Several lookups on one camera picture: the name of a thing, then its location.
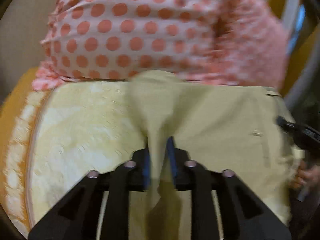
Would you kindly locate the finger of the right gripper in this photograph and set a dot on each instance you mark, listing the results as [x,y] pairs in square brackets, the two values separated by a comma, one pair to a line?
[297,129]

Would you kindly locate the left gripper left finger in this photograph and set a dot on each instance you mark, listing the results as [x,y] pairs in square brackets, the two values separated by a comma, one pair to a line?
[97,207]

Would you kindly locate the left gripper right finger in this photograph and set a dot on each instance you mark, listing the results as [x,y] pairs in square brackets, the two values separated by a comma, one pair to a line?
[222,205]

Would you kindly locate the khaki pants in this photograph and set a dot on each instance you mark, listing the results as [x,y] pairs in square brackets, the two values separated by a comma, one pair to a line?
[221,127]

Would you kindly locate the person's right hand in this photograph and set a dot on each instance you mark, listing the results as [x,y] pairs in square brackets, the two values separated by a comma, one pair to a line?
[305,176]

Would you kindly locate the yellow patterned bed sheet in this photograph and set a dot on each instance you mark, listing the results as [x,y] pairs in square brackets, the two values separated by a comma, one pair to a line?
[50,139]

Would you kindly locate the right polka dot pillow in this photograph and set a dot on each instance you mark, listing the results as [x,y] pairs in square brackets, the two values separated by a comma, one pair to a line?
[250,47]

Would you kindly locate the polka dot pillow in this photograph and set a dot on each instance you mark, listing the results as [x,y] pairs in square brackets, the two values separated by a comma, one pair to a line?
[250,47]
[117,39]

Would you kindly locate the blue glass window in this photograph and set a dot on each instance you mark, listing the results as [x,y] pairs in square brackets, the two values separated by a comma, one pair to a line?
[297,28]

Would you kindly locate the left polka dot pillow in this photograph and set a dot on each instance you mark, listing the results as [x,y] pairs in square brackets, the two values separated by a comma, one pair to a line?
[117,39]

